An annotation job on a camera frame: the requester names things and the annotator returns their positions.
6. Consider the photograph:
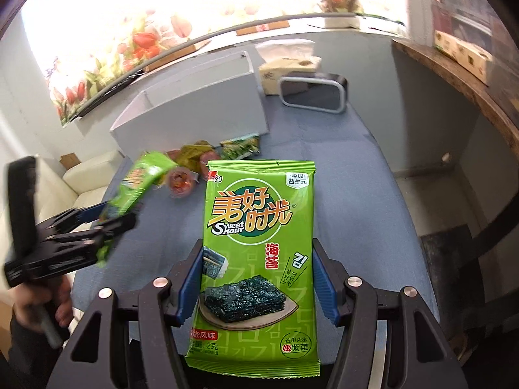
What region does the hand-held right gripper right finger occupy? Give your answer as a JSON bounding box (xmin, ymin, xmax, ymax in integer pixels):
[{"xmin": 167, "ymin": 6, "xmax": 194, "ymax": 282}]
[{"xmin": 311, "ymin": 238, "xmax": 460, "ymax": 389}]

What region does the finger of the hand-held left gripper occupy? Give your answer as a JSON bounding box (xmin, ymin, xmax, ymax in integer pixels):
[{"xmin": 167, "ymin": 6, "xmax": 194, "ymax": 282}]
[
  {"xmin": 36, "ymin": 201, "xmax": 111, "ymax": 239},
  {"xmin": 23, "ymin": 212, "xmax": 137, "ymax": 277}
]

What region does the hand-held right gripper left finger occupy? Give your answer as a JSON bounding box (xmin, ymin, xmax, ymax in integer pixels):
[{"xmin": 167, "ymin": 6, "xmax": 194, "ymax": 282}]
[{"xmin": 59, "ymin": 238, "xmax": 204, "ymax": 389}]

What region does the large green seaweed snack packet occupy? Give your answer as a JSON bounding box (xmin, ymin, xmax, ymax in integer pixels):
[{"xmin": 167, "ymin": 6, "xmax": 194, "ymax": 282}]
[{"xmin": 184, "ymin": 159, "xmax": 322, "ymax": 378}]

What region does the olive green snack packet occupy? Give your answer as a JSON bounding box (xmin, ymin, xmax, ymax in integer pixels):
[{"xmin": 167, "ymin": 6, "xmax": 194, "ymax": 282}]
[{"xmin": 180, "ymin": 141, "xmax": 215, "ymax": 171}]

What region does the white cardboard box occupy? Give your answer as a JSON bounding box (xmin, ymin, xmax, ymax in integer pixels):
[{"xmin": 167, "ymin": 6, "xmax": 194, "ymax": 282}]
[{"xmin": 109, "ymin": 51, "xmax": 271, "ymax": 159}]

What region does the person's left forearm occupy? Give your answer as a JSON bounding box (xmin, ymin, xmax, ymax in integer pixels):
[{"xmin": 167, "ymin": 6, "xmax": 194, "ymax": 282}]
[{"xmin": 7, "ymin": 318, "xmax": 63, "ymax": 377}]

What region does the person's left hand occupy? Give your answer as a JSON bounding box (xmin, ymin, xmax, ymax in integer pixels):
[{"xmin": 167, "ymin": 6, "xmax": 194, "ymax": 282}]
[{"xmin": 12, "ymin": 277, "xmax": 74, "ymax": 333}]

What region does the cream sofa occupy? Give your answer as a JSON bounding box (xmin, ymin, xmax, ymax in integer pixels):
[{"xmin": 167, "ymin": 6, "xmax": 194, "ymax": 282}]
[{"xmin": 0, "ymin": 146, "xmax": 125, "ymax": 292}]

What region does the red jelly cup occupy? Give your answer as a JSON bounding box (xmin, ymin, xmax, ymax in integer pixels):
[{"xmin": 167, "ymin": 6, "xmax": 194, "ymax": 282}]
[{"xmin": 164, "ymin": 165, "xmax": 200, "ymax": 199}]

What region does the red snack packet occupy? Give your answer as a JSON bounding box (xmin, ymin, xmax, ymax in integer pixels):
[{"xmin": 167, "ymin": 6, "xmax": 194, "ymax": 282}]
[{"xmin": 200, "ymin": 146, "xmax": 223, "ymax": 167}]

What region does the blue tablecloth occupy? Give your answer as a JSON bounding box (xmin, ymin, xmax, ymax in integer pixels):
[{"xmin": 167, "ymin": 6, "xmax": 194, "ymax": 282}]
[{"xmin": 72, "ymin": 101, "xmax": 441, "ymax": 389}]

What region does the dark floor mat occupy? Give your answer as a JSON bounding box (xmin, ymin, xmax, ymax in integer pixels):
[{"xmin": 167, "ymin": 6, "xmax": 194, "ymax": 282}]
[{"xmin": 421, "ymin": 223, "xmax": 489, "ymax": 367}]

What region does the small green seaweed packet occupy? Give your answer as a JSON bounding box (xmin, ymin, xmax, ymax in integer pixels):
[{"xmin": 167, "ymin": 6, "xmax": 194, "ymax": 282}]
[{"xmin": 219, "ymin": 133, "xmax": 261, "ymax": 161}]

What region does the tulip window blind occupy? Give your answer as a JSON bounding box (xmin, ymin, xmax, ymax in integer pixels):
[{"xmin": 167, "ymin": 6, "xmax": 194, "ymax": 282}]
[{"xmin": 20, "ymin": 0, "xmax": 408, "ymax": 127}]

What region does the black desk clock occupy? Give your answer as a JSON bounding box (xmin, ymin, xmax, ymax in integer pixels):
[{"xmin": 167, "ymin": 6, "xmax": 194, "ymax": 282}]
[{"xmin": 278, "ymin": 71, "xmax": 350, "ymax": 114}]

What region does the beige tissue pack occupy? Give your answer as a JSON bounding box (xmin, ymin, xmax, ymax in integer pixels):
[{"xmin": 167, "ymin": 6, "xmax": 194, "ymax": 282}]
[{"xmin": 255, "ymin": 42, "xmax": 323, "ymax": 96}]

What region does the brown stone counter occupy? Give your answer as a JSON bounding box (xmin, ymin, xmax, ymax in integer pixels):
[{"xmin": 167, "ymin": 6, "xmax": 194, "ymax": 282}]
[{"xmin": 391, "ymin": 38, "xmax": 519, "ymax": 160}]

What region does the white oblong windowsill object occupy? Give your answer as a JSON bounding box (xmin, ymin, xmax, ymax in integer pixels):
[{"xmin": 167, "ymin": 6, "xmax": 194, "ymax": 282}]
[{"xmin": 320, "ymin": 12, "xmax": 362, "ymax": 30}]

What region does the beige printed tissue box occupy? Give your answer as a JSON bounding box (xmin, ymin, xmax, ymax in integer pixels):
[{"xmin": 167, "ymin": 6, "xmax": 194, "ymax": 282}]
[{"xmin": 434, "ymin": 28, "xmax": 494, "ymax": 86}]

